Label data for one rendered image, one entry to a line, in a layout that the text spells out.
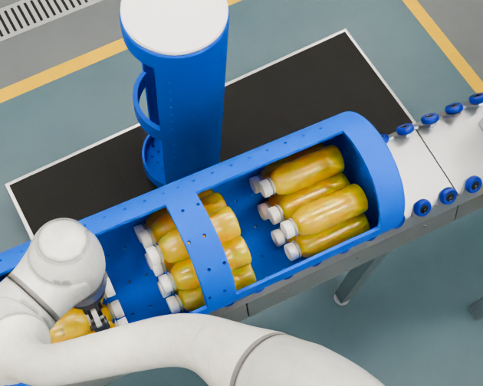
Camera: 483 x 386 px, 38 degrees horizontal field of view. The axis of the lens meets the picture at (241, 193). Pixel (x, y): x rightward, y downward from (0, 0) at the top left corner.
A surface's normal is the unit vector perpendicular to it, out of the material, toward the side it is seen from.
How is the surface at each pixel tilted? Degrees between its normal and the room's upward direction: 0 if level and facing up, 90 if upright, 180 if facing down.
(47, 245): 5
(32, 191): 0
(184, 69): 90
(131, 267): 22
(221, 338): 51
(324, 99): 0
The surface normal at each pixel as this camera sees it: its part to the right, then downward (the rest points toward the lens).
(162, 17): 0.06, -0.40
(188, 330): -0.62, -0.57
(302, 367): -0.27, -0.85
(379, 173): 0.22, -0.04
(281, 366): -0.44, -0.73
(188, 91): 0.27, 0.89
